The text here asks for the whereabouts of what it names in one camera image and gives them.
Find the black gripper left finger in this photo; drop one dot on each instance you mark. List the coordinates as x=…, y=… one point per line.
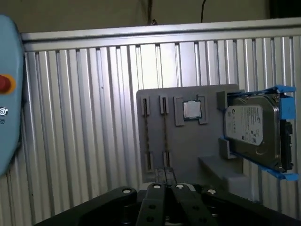
x=152, y=200

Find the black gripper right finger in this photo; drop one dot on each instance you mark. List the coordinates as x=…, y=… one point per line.
x=185, y=202

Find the grey parts rack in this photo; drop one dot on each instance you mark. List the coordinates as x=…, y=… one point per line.
x=188, y=146

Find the silver CPU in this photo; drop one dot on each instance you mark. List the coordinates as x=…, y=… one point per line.
x=192, y=110

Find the silver hard disk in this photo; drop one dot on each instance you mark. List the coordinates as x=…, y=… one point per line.
x=251, y=122

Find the blue disk carrier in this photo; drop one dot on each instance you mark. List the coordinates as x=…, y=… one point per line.
x=287, y=103

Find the red stop button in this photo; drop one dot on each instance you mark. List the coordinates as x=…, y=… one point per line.
x=3, y=83

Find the pale blue teach pendant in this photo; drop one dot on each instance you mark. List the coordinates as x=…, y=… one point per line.
x=11, y=51

